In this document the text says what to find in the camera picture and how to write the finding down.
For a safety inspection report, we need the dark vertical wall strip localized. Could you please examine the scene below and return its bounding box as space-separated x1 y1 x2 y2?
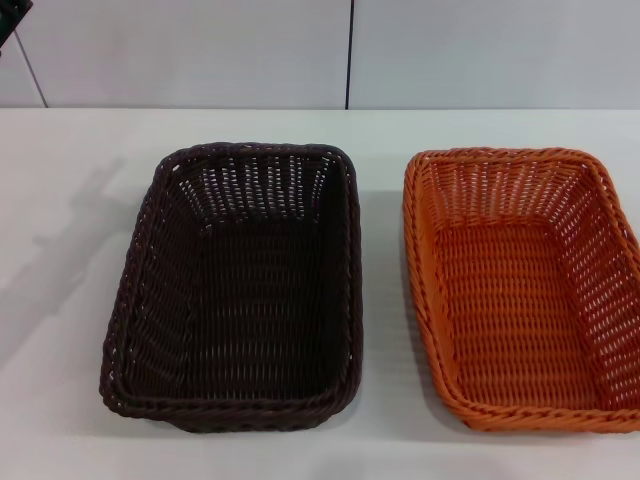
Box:
344 0 357 109

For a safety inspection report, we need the dark brown wicker basket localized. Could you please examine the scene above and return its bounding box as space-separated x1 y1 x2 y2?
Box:
99 141 365 434

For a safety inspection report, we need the orange wicker basket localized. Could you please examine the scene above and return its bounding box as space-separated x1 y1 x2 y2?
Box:
402 145 640 432

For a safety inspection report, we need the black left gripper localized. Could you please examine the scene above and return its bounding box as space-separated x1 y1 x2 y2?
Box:
0 0 34 52

